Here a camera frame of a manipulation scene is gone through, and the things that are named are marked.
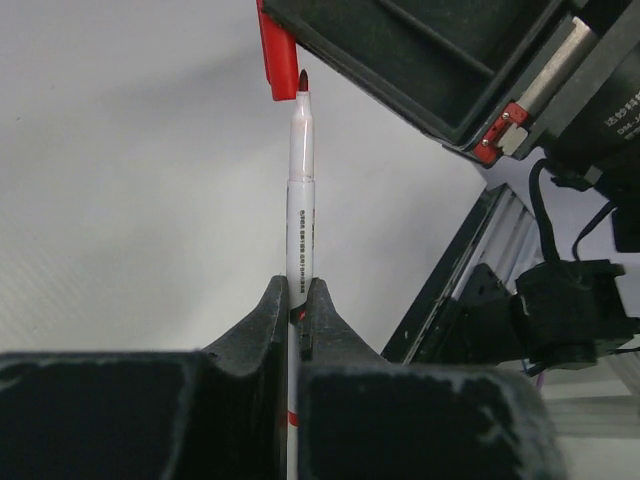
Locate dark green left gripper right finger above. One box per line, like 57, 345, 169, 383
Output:
297, 279, 569, 479

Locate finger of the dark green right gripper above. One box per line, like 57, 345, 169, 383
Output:
263, 0, 569, 147

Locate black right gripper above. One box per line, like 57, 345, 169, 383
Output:
464, 1, 639, 170

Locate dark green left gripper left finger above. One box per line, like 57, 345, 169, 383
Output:
1, 276, 289, 479

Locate red pen cap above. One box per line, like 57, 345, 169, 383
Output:
256, 0, 299, 102

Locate white marker red end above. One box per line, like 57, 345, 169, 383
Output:
285, 71, 315, 479

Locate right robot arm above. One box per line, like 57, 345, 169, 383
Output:
257, 1, 639, 374

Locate aluminium frame rails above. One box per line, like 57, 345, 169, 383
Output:
379, 179, 640, 441

